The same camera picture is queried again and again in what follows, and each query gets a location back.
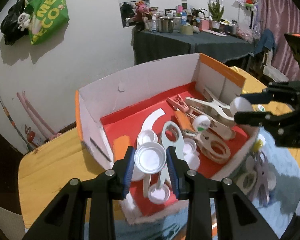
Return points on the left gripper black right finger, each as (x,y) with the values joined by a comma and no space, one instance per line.
(236,216)

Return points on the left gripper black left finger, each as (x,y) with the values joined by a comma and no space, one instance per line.
(64,217)

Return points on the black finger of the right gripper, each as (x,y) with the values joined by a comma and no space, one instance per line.
(262,119)
(267,96)

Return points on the clear white lid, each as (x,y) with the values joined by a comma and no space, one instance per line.
(150,157)

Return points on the grey-green plastic clamp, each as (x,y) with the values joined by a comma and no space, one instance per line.
(166,142)

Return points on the yellow round cap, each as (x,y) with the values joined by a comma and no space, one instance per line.
(259,143)

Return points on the cream clamp on towel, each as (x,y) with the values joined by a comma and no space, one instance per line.
(246,181)

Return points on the lilac clamp far right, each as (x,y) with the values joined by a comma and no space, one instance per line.
(265,180)

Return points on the light blue towel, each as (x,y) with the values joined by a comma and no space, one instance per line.
(278,213)

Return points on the cream clamp in box left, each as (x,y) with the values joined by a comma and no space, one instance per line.
(146,184)

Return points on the beige clamp in box back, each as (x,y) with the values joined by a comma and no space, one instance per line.
(211,106)

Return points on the beige clamp in box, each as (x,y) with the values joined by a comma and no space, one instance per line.
(211,106)
(212,142)

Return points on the beige clamp in box middle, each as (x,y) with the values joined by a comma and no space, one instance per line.
(212,142)

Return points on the white cap green label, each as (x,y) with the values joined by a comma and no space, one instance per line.
(201,123)

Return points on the orange pen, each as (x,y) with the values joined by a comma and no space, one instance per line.
(184,122)

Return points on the potted green plant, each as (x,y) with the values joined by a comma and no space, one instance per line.
(216,11)

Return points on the dark cloth side table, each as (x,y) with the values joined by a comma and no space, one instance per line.
(154,46)

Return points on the green shopping bag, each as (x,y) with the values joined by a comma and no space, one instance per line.
(46,17)

